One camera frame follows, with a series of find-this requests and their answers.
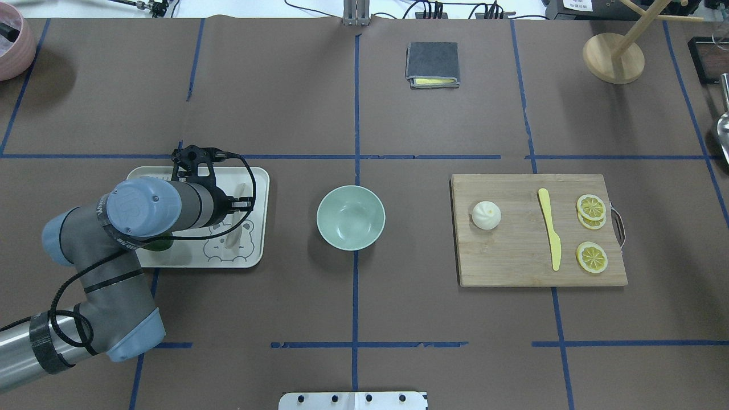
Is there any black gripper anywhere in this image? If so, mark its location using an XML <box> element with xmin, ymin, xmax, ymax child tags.
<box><xmin>171</xmin><ymin>145</ymin><xmax>255</xmax><ymax>215</ymax></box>

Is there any white steamed bun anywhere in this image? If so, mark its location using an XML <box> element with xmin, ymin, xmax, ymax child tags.
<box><xmin>471</xmin><ymin>202</ymin><xmax>502</xmax><ymax>230</ymax></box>

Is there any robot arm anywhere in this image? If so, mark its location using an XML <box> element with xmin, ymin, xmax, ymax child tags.
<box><xmin>2</xmin><ymin>145</ymin><xmax>257</xmax><ymax>392</ymax></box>

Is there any mint green bowl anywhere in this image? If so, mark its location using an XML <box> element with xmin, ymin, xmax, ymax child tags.
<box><xmin>317</xmin><ymin>185</ymin><xmax>386</xmax><ymax>251</ymax></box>

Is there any pink bowl with ice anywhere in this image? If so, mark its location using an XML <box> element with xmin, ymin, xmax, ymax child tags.
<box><xmin>1</xmin><ymin>2</ymin><xmax>37</xmax><ymax>81</ymax></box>

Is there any green avocado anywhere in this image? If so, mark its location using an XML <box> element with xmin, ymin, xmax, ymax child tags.
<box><xmin>142</xmin><ymin>233</ymin><xmax>174</xmax><ymax>252</ymax></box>

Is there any cream bear serving tray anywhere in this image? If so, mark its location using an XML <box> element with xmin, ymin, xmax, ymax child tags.
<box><xmin>127</xmin><ymin>166</ymin><xmax>270</xmax><ymax>268</ymax></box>

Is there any grey yellow folded cloth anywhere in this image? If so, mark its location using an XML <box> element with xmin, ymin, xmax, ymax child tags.
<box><xmin>404</xmin><ymin>42</ymin><xmax>461</xmax><ymax>90</ymax></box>

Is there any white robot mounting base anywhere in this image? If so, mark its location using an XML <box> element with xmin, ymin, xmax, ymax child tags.
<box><xmin>278</xmin><ymin>390</ymin><xmax>429</xmax><ymax>409</ymax></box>

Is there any bamboo cutting board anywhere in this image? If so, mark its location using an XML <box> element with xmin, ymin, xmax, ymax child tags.
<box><xmin>450</xmin><ymin>174</ymin><xmax>628</xmax><ymax>286</ymax></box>

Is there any yellow plastic knife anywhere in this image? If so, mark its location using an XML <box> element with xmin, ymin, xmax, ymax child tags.
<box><xmin>537</xmin><ymin>187</ymin><xmax>562</xmax><ymax>272</ymax></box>

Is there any upper lemon slice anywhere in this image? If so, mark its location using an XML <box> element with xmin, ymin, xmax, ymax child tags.
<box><xmin>576</xmin><ymin>194</ymin><xmax>607</xmax><ymax>222</ymax></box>

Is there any lower stacked lemon slice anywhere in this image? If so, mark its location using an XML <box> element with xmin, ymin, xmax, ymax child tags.
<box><xmin>578</xmin><ymin>214</ymin><xmax>607</xmax><ymax>230</ymax></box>

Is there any separate lemon slice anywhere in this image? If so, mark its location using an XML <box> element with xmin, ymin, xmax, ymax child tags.
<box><xmin>575</xmin><ymin>241</ymin><xmax>608</xmax><ymax>274</ymax></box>

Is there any wooden mug tree stand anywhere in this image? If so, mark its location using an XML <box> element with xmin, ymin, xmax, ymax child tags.
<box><xmin>581</xmin><ymin>1</ymin><xmax>704</xmax><ymax>85</ymax></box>

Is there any black framed wooden tray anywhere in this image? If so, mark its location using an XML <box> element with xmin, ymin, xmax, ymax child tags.
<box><xmin>687</xmin><ymin>36</ymin><xmax>728</xmax><ymax>85</ymax></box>

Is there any steel metal scoop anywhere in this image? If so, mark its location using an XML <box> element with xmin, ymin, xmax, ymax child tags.
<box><xmin>716</xmin><ymin>73</ymin><xmax>728</xmax><ymax>163</ymax></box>

